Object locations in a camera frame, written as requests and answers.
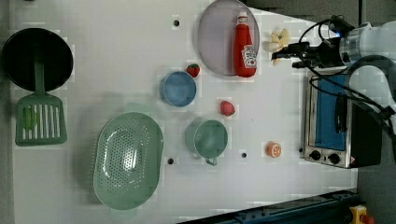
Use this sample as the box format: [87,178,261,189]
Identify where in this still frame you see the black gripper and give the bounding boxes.
[271,42,344,68]

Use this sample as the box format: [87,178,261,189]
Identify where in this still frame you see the red plush ketchup bottle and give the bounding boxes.
[233,11,257,77]

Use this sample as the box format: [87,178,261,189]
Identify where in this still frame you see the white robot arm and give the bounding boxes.
[271,17,395,112]

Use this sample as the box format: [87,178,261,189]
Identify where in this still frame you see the grey round plate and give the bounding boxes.
[197,0,261,76]

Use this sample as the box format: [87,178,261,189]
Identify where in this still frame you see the yellow plush banana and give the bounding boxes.
[263,28,290,53]

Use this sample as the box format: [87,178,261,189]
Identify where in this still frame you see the red plush strawberry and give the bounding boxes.
[220,101,235,117]

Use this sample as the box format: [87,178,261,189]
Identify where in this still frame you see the black toaster oven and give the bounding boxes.
[304,72,382,169]

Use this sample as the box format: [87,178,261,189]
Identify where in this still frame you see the small red plush tomato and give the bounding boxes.
[187,63,200,77]

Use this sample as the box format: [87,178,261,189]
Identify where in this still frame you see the orange slice plush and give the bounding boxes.
[265,141,282,158]

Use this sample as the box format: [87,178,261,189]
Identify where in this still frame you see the blue bowl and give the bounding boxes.
[159,71,197,107]

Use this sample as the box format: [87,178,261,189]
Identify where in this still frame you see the green oval colander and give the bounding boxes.
[93,112,163,210]

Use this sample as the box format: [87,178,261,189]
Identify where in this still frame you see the green slotted spatula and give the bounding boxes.
[15,61,67,147]

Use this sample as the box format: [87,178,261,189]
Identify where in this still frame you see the black frying pan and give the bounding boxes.
[1,28,74,91]

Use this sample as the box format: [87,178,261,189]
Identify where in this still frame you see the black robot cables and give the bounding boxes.
[298,14,396,132]

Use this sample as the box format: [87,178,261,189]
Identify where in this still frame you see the green pot with handle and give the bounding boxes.
[185,119,228,166]

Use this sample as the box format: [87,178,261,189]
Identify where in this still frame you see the blue metal frame rail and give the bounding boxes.
[177,190,361,224]

